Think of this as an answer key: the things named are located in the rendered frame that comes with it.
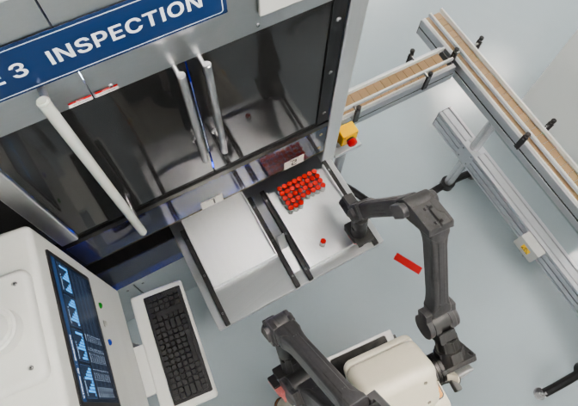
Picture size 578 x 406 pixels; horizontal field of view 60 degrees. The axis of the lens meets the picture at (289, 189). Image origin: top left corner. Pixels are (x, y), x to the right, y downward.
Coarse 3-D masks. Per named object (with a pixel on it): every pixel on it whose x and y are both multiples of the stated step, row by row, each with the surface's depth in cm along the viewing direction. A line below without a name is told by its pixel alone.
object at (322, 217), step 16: (320, 176) 202; (320, 192) 199; (336, 192) 199; (304, 208) 196; (320, 208) 196; (336, 208) 197; (288, 224) 194; (304, 224) 194; (320, 224) 194; (336, 224) 194; (304, 240) 191; (320, 240) 191; (336, 240) 191; (304, 256) 185; (320, 256) 189
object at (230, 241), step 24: (240, 192) 198; (192, 216) 194; (216, 216) 194; (240, 216) 194; (192, 240) 190; (216, 240) 190; (240, 240) 191; (264, 240) 191; (216, 264) 187; (240, 264) 187; (216, 288) 183
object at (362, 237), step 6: (348, 222) 183; (348, 228) 181; (366, 228) 175; (354, 234) 177; (360, 234) 176; (366, 234) 179; (354, 240) 178; (360, 240) 178; (366, 240) 178; (372, 240) 179; (360, 246) 178
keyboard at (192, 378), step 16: (176, 288) 189; (144, 304) 187; (160, 304) 186; (176, 304) 187; (160, 320) 183; (176, 320) 183; (160, 336) 181; (176, 336) 181; (192, 336) 182; (160, 352) 180; (176, 352) 179; (192, 352) 179; (176, 368) 177; (192, 368) 177; (176, 384) 175; (192, 384) 175; (208, 384) 176; (176, 400) 173
